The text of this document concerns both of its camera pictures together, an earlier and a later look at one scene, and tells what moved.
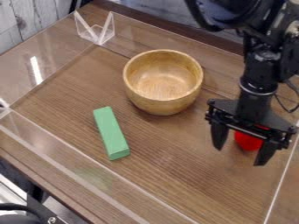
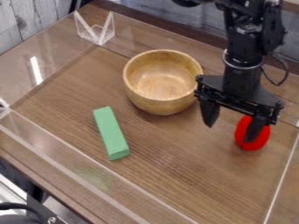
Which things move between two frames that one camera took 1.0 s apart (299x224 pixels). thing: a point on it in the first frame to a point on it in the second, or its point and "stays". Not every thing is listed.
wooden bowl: x=163 y=80 stays
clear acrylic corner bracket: x=96 y=33 stays
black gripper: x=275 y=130 to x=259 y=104
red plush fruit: x=249 y=141 stays
